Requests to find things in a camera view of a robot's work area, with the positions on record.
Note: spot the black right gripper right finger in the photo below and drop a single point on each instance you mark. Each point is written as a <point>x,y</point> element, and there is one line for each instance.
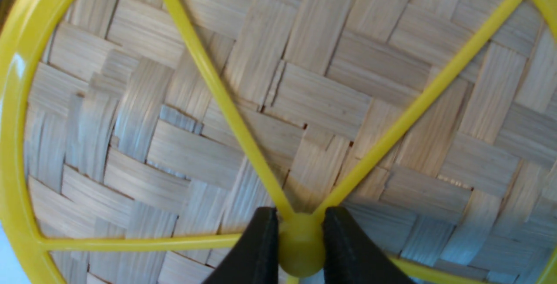
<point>351,257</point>

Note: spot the yellow woven steamer lid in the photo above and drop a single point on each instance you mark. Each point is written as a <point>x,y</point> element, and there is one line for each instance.
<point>138,137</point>

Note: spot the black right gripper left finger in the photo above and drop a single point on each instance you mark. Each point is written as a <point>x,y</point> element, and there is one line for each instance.
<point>254,258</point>

